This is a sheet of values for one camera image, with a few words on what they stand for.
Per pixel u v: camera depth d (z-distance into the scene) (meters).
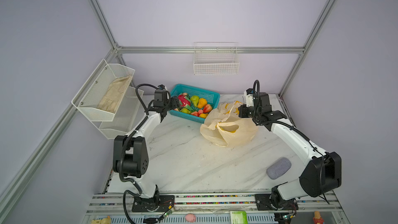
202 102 1.10
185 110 1.04
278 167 0.82
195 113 1.04
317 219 0.68
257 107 0.64
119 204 0.75
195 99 1.11
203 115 1.01
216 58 0.97
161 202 0.74
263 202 0.74
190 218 0.69
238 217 0.69
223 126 0.75
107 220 0.67
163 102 0.71
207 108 1.08
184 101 1.07
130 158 0.46
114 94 0.79
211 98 1.11
